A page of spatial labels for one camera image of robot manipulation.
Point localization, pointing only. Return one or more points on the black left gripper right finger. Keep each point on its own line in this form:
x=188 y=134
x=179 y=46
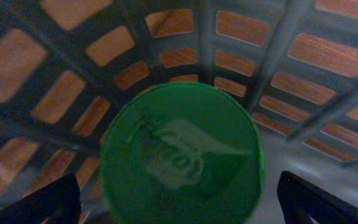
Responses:
x=303 y=202

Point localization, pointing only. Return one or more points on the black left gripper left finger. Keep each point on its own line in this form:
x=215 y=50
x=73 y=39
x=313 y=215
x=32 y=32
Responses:
x=58 y=202

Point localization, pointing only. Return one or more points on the grey plastic mesh basket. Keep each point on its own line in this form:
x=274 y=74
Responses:
x=68 y=67

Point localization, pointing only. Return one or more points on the green lid jar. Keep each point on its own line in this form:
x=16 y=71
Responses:
x=182 y=152

